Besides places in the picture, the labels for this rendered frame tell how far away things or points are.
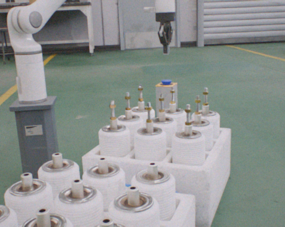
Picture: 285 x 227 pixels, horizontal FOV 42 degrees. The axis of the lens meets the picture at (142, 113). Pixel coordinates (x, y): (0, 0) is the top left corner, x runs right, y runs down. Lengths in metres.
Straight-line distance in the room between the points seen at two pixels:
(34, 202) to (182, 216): 0.30
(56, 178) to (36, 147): 0.52
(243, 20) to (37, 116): 5.55
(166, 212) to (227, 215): 0.40
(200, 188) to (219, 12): 5.57
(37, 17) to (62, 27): 4.98
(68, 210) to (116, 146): 0.44
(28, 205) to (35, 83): 0.64
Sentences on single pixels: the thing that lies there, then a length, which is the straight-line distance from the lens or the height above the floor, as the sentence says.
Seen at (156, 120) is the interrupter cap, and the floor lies 0.25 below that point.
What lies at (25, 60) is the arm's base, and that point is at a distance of 1.35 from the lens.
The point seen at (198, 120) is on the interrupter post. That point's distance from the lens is 1.18.
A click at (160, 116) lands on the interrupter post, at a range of 1.21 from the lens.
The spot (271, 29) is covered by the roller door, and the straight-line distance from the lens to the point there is 6.82.
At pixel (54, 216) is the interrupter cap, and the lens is 0.71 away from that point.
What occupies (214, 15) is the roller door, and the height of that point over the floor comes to 0.49.
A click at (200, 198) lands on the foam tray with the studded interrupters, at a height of 0.10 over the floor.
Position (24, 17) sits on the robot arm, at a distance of 1.32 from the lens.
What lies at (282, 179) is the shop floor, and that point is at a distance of 1.45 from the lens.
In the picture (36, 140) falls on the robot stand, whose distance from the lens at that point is 1.39.
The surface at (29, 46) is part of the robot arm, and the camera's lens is 1.34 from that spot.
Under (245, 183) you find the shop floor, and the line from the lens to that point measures 1.39.
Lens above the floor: 0.60
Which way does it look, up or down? 15 degrees down
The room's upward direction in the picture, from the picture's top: 2 degrees counter-clockwise
